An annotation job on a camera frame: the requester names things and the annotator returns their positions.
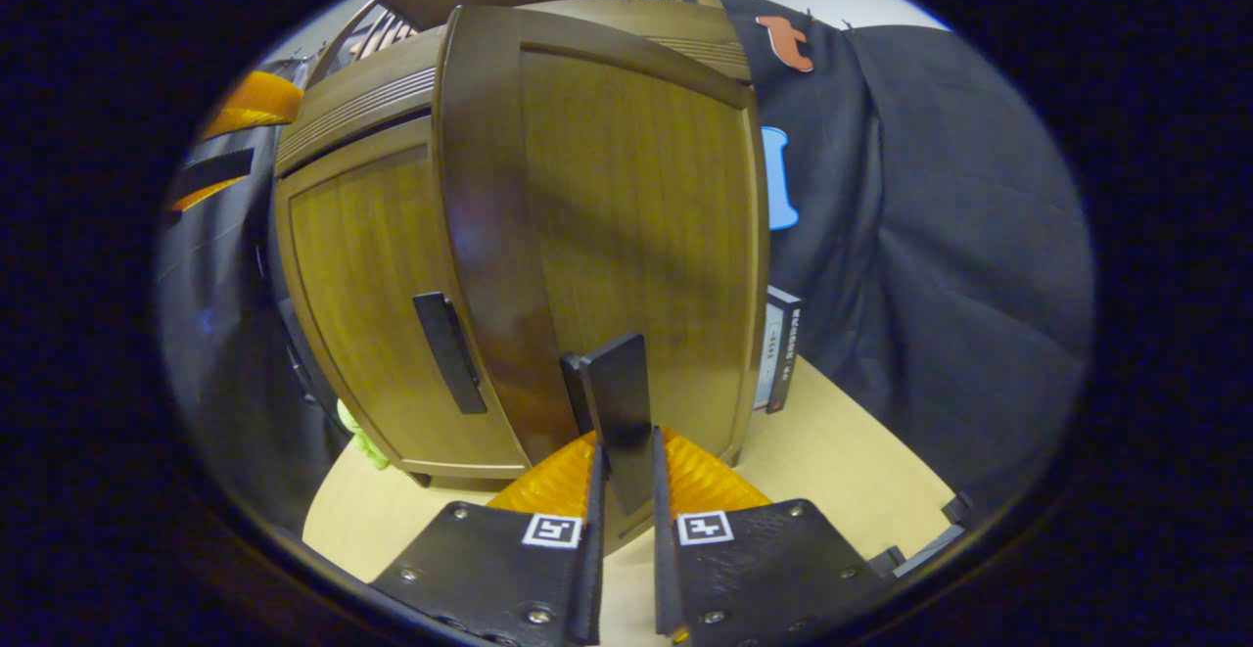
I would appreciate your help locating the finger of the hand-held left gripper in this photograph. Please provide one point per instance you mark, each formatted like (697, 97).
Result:
(255, 99)
(210, 169)

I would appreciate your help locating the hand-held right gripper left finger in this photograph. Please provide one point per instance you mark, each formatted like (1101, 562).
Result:
(593, 549)

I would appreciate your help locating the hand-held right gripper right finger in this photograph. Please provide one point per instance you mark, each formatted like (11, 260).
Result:
(666, 569)

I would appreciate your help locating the wooden shoe cabinet door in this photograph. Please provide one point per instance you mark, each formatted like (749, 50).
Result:
(636, 236)
(372, 265)

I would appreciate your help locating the black and white book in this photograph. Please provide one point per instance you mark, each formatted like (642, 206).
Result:
(786, 353)

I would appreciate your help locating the green toy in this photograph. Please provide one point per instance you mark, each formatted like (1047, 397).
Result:
(360, 437)

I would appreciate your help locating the black backdrop cloth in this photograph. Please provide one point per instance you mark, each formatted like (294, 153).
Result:
(959, 236)

